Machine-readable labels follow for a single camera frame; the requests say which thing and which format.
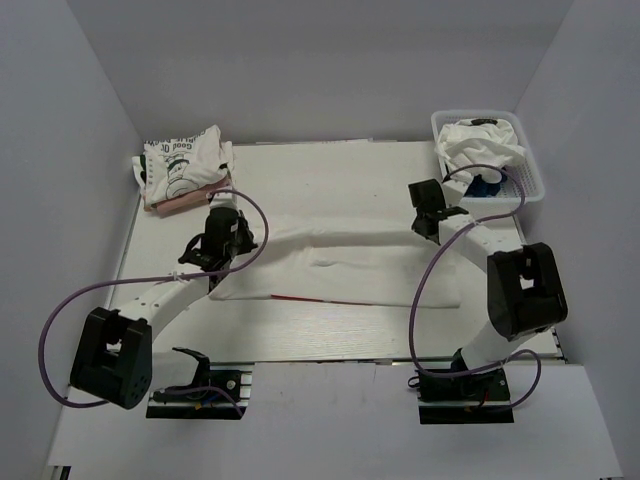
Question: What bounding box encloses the white t-shirt with tag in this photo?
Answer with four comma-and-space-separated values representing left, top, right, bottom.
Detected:
435, 119, 527, 184

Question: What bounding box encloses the white logo t-shirt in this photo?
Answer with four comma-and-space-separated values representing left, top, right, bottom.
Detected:
210, 215, 461, 308

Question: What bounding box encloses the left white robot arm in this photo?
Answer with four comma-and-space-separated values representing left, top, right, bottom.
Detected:
70, 207, 258, 409

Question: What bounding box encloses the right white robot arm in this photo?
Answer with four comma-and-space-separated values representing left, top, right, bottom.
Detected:
408, 179, 568, 399

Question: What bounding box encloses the blue t-shirt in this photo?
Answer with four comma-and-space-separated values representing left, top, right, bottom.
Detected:
465, 173, 507, 198

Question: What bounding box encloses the folded printed white t-shirt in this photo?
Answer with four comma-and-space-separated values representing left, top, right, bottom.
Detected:
131, 125, 235, 209

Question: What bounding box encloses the white plastic basket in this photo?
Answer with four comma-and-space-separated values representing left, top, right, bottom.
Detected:
431, 110, 545, 208

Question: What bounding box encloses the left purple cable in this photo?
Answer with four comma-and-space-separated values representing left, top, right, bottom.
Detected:
39, 188, 270, 419

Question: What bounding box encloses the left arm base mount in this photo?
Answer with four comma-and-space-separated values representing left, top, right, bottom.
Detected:
146, 347, 254, 420

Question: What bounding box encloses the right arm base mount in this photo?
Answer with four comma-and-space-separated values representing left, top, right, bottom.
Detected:
407, 369, 514, 425

